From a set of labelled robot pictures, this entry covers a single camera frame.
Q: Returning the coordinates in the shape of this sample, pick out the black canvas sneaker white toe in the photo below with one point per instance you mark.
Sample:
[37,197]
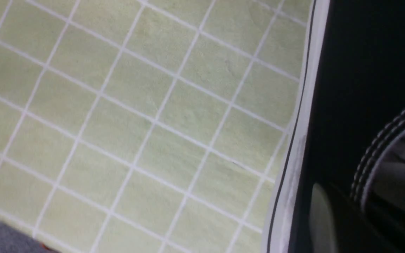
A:
[342,187]

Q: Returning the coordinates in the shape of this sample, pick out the green checkered tablecloth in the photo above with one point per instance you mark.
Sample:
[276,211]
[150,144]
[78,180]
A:
[146,126]

